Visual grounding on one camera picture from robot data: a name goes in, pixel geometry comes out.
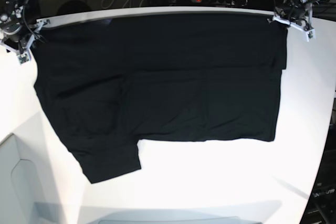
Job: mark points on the black T-shirt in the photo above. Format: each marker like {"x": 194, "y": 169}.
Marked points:
{"x": 105, "y": 85}

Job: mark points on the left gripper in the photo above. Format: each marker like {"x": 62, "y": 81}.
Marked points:
{"x": 302, "y": 24}

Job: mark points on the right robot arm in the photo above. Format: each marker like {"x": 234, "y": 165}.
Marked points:
{"x": 19, "y": 11}

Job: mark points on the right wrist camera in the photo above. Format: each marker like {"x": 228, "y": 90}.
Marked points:
{"x": 24, "y": 57}

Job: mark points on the black power strip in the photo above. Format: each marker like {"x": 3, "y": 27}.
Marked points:
{"x": 226, "y": 3}

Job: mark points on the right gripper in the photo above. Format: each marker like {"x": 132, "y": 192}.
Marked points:
{"x": 23, "y": 37}

